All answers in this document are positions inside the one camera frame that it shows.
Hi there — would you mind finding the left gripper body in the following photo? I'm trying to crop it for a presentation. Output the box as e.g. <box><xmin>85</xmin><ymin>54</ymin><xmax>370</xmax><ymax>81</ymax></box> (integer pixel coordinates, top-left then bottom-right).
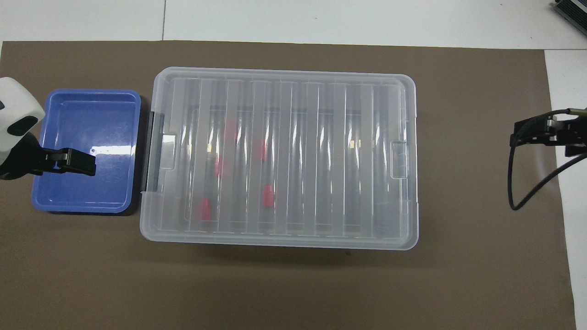
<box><xmin>0</xmin><ymin>132</ymin><xmax>45</xmax><ymax>181</ymax></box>

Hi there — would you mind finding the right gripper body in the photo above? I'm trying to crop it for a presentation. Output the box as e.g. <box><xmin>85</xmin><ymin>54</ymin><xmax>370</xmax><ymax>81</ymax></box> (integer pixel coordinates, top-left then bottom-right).
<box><xmin>564</xmin><ymin>119</ymin><xmax>587</xmax><ymax>158</ymax></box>

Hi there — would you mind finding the grey box latch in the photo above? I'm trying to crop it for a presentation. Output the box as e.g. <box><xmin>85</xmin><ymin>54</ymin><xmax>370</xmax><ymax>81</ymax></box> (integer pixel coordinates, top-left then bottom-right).
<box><xmin>141</xmin><ymin>110</ymin><xmax>165</xmax><ymax>193</ymax></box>

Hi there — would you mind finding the clear plastic storage box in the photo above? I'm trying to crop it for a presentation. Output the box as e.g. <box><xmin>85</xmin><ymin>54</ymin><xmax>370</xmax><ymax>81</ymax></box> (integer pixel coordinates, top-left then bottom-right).
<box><xmin>139</xmin><ymin>67</ymin><xmax>420</xmax><ymax>251</ymax></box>

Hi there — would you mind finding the clear plastic box lid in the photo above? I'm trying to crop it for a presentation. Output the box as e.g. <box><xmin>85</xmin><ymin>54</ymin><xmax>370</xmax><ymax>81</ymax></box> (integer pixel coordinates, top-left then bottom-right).
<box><xmin>139</xmin><ymin>67</ymin><xmax>420</xmax><ymax>251</ymax></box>

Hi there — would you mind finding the blue plastic tray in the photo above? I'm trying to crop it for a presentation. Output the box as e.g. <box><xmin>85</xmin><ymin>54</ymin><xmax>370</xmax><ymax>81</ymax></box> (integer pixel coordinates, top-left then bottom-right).
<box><xmin>31</xmin><ymin>88</ymin><xmax>142</xmax><ymax>214</ymax></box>

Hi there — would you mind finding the grey ribbed metal device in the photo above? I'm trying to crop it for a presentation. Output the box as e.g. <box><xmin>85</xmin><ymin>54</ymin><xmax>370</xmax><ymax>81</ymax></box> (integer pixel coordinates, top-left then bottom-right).
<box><xmin>552</xmin><ymin>0</ymin><xmax>587</xmax><ymax>29</ymax></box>

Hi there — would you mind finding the black cable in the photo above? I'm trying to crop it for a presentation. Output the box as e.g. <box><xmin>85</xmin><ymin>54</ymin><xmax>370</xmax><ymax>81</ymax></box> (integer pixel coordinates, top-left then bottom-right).
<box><xmin>507</xmin><ymin>108</ymin><xmax>587</xmax><ymax>211</ymax></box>

